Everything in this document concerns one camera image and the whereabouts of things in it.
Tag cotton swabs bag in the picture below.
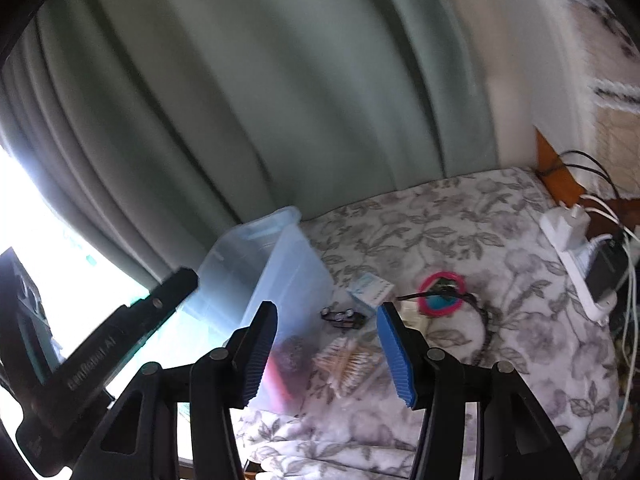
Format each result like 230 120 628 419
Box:
312 337 384 398

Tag blue white medicine box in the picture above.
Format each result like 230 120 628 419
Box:
347 272 395 313

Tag floral grey white blanket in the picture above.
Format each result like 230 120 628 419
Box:
234 168 618 479

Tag black headband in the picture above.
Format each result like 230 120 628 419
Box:
397 290 495 366

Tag clear plastic storage bin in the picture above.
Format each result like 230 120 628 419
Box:
180 206 333 416

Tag white charger plug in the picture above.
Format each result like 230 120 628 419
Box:
540 204 590 252

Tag grey-green curtain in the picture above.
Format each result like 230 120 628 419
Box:
1 0 498 287

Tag black toy car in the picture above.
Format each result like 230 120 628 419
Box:
320 308 367 330

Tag black phone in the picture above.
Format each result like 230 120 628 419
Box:
585 238 628 302

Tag pink round pocket mirror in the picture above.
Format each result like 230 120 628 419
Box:
418 271 466 318

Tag white power strip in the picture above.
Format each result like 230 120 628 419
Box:
555 234 617 326

